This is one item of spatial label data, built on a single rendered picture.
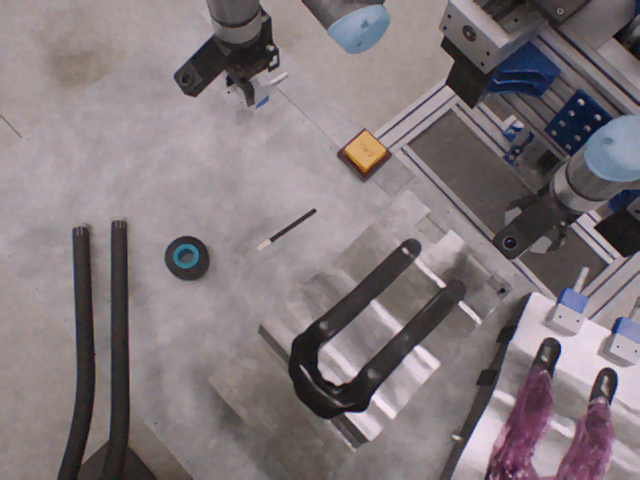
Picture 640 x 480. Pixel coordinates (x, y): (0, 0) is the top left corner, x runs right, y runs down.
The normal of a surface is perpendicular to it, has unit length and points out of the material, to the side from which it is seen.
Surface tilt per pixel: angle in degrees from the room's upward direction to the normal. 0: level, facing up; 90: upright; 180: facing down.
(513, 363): 27
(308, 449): 0
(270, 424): 0
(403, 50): 0
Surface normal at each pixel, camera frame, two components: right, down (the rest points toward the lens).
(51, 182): 0.04, -0.28
